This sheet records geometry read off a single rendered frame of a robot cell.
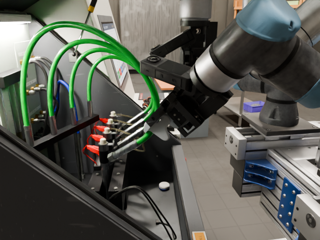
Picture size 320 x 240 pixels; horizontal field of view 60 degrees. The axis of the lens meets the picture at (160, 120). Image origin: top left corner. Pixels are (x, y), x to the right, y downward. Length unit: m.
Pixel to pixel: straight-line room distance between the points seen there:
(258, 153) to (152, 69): 0.75
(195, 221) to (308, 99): 0.42
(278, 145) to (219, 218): 1.20
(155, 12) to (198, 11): 7.21
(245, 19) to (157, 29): 7.48
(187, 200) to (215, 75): 0.45
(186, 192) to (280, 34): 0.56
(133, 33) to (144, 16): 0.52
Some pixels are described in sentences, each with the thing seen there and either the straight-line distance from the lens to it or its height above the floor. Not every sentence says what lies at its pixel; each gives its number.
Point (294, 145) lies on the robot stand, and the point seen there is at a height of 0.95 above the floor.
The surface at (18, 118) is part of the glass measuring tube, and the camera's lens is 0.90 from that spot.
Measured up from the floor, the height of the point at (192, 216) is 0.95.
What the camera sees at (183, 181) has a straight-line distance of 0.89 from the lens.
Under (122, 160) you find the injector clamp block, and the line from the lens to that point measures 0.96.
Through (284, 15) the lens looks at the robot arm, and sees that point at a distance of 0.40.
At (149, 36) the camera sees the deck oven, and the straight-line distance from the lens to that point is 7.85.
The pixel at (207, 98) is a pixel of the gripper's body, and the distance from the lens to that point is 0.49.
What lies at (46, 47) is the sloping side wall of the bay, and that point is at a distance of 1.09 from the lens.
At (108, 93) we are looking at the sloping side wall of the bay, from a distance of 1.06.
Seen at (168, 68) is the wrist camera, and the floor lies 1.34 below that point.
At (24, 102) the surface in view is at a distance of 0.80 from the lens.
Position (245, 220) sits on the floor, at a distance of 2.32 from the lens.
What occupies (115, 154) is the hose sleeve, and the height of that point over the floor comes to 1.12.
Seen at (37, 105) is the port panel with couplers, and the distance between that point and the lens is 1.10.
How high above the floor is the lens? 1.43
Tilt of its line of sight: 20 degrees down
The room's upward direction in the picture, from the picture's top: straight up
